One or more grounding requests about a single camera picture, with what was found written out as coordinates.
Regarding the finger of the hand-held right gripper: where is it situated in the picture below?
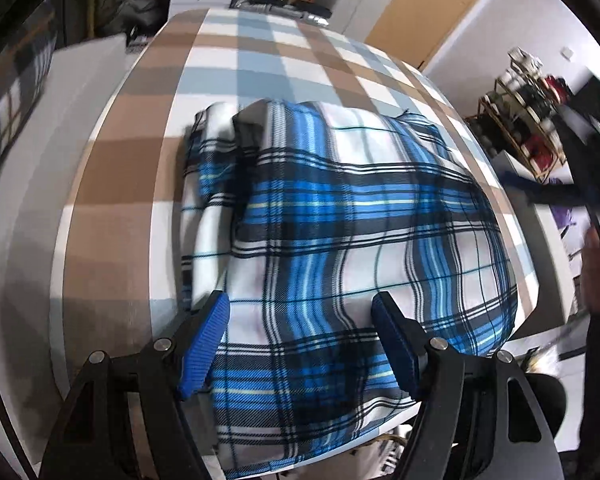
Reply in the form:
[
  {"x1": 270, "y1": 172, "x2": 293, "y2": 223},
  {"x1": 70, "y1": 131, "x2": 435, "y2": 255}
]
[{"x1": 500, "y1": 170, "x2": 600, "y2": 211}]

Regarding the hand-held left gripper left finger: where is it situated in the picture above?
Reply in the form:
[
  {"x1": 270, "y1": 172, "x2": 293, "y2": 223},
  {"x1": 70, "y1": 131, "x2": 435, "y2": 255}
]
[{"x1": 39, "y1": 290, "x2": 231, "y2": 480}]

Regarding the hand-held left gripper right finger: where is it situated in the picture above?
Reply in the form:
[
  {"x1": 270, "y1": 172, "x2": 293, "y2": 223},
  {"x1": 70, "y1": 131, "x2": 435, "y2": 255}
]
[{"x1": 371, "y1": 291, "x2": 563, "y2": 480}]

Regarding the blue white plaid shirt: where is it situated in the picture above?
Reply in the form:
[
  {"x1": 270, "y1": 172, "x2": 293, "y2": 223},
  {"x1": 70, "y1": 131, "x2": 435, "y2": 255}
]
[{"x1": 180, "y1": 100, "x2": 520, "y2": 466}]

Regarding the purple plastic bag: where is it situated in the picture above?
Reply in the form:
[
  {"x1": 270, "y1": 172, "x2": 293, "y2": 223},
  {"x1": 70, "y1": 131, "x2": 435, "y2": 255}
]
[{"x1": 554, "y1": 204, "x2": 580, "y2": 228}]

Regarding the wooden shoe rack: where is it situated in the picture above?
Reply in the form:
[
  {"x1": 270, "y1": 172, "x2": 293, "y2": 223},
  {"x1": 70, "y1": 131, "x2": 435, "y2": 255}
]
[{"x1": 467, "y1": 47, "x2": 573, "y2": 186}]

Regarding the tan wooden door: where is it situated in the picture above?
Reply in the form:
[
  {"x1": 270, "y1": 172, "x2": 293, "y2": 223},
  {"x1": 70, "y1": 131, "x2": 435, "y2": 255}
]
[{"x1": 365, "y1": 0, "x2": 512, "y2": 70}]

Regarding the silver suitcase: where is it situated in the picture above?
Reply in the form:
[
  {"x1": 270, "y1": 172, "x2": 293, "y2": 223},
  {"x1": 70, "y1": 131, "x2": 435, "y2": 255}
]
[{"x1": 229, "y1": 0, "x2": 331, "y2": 28}]

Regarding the black bag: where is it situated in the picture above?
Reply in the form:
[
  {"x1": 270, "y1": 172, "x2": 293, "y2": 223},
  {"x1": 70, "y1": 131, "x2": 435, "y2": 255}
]
[{"x1": 94, "y1": 0, "x2": 175, "y2": 43}]

